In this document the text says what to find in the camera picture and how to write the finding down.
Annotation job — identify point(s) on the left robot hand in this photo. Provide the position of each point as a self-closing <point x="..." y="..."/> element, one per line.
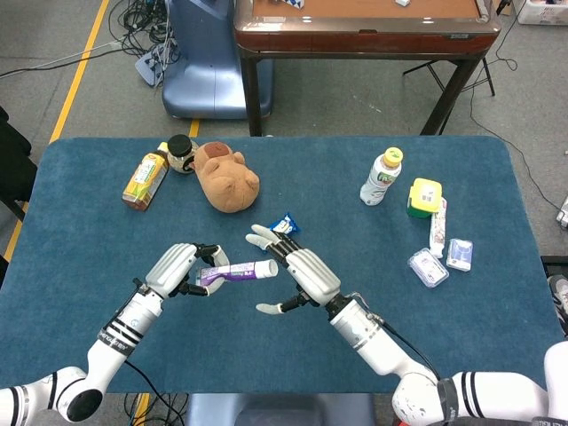
<point x="171" y="268"/>

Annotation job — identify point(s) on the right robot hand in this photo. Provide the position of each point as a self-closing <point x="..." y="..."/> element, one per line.
<point x="310" y="275"/>

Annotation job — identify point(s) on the white purple toothpaste tube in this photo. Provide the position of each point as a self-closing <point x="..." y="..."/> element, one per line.
<point x="239" y="270"/>

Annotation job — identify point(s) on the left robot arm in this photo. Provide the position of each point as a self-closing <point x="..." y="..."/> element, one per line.
<point x="120" y="333"/>

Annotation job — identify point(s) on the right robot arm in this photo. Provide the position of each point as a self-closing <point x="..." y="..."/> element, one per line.
<point x="373" y="337"/>

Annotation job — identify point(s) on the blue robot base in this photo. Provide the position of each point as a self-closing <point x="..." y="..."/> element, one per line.
<point x="204" y="66"/>

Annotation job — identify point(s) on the white drink bottle yellow cap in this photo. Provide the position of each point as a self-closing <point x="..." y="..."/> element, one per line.
<point x="381" y="179"/>

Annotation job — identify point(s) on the blue cookie packet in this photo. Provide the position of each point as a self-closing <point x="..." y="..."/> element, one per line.
<point x="286" y="224"/>

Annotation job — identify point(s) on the yellow juice carton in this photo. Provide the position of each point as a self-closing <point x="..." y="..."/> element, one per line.
<point x="145" y="179"/>

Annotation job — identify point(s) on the brown plush toy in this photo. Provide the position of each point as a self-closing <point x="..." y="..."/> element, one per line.
<point x="228" y="184"/>

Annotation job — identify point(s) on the blue table mat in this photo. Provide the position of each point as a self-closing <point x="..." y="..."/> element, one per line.
<point x="66" y="266"/>

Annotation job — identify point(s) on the clear plastic floss box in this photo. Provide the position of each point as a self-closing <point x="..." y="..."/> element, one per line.
<point x="427" y="267"/>

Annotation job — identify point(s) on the glass jar black lid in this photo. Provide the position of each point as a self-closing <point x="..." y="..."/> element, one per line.
<point x="181" y="151"/>

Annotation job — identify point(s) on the green box yellow lid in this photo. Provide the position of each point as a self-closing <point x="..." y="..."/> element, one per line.
<point x="423" y="197"/>

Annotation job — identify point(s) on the blue grey robot torso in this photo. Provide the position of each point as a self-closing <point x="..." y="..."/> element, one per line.
<point x="279" y="410"/>

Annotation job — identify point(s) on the small white blue packet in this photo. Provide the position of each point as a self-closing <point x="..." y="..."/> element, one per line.
<point x="459" y="254"/>

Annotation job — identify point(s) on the grey power strip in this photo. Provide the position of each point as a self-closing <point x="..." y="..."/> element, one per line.
<point x="148" y="66"/>

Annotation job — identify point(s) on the brown mahjong table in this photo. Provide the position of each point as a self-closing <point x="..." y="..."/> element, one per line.
<point x="364" y="35"/>

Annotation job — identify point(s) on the grey sneaker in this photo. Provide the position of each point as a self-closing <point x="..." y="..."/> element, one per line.
<point x="560" y="297"/>

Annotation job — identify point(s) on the grey floor device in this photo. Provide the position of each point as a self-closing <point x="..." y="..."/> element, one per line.
<point x="563" y="218"/>

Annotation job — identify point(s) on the blue white snake puzzle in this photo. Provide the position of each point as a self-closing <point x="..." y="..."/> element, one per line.
<point x="294" y="3"/>

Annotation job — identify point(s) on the white mahjong tile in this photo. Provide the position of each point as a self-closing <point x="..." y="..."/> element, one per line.
<point x="402" y="2"/>

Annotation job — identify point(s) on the white storage box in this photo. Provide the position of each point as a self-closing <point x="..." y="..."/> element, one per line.
<point x="543" y="13"/>

